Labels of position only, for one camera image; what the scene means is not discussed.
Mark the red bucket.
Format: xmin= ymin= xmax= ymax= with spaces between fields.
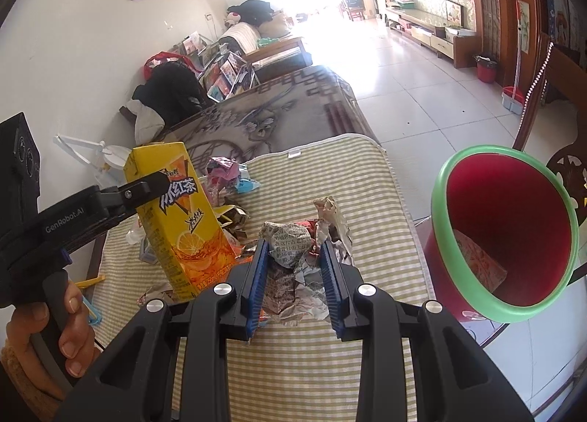
xmin=474 ymin=54 xmax=500 ymax=84

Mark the orange patterned carton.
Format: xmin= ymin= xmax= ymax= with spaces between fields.
xmin=454 ymin=229 xmax=508 ymax=297

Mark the pink crumpled wrapper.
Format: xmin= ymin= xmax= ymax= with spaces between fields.
xmin=205 ymin=156 xmax=251 ymax=193

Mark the wall calendar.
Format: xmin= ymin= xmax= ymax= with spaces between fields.
xmin=516 ymin=0 xmax=531 ymax=53

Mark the red bag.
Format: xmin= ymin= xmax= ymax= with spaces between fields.
xmin=143 ymin=51 xmax=193 ymax=81

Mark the green striped mat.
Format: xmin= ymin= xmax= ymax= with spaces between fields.
xmin=89 ymin=133 xmax=436 ymax=422

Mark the white beaded cord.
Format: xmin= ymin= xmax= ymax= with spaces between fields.
xmin=518 ymin=43 xmax=551 ymax=129

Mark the newspaper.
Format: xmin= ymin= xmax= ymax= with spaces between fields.
xmin=258 ymin=219 xmax=332 ymax=326

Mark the television cabinet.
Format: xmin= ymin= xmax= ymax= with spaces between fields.
xmin=384 ymin=4 xmax=482 ymax=69

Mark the silver crumpled wrapper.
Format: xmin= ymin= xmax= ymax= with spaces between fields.
xmin=140 ymin=282 xmax=175 ymax=308

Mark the black cloth pile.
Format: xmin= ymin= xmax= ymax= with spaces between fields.
xmin=133 ymin=63 xmax=216 ymax=127

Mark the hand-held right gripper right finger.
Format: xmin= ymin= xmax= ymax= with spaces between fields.
xmin=318 ymin=241 xmax=535 ymax=422

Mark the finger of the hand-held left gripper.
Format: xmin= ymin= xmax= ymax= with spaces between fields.
xmin=98 ymin=171 xmax=170 ymax=222

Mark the blue clothes peg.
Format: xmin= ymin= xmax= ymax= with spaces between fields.
xmin=83 ymin=298 xmax=104 ymax=326

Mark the yellow tea carton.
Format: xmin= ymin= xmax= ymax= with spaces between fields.
xmin=123 ymin=141 xmax=237 ymax=301

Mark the magazine rack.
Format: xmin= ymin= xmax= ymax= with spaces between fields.
xmin=172 ymin=31 xmax=262 ymax=104

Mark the grey patterned blanket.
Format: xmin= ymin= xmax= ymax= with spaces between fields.
xmin=158 ymin=65 xmax=381 ymax=163

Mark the wooden sofa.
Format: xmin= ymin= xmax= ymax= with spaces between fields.
xmin=218 ymin=21 xmax=313 ymax=79

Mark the person's left forearm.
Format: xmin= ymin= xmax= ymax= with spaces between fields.
xmin=0 ymin=343 xmax=62 ymax=422

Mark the white folded blanket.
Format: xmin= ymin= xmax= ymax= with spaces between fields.
xmin=222 ymin=22 xmax=262 ymax=53

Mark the red bin with green rim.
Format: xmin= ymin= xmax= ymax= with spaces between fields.
xmin=422 ymin=144 xmax=581 ymax=324

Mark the carved wooden chair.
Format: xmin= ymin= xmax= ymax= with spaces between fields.
xmin=511 ymin=32 xmax=587 ymax=225

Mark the gold brown wrapper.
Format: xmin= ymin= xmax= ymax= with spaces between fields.
xmin=213 ymin=204 xmax=251 ymax=239

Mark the framed picture on cabinet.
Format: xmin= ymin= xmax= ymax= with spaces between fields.
xmin=446 ymin=0 xmax=464 ymax=28

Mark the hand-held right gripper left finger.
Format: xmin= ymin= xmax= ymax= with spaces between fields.
xmin=55 ymin=239 xmax=271 ymax=422

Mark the person's left hand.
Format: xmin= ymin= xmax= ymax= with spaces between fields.
xmin=6 ymin=279 xmax=97 ymax=397

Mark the crumpled brown-edged paper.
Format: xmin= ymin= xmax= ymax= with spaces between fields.
xmin=312 ymin=195 xmax=356 ymax=268

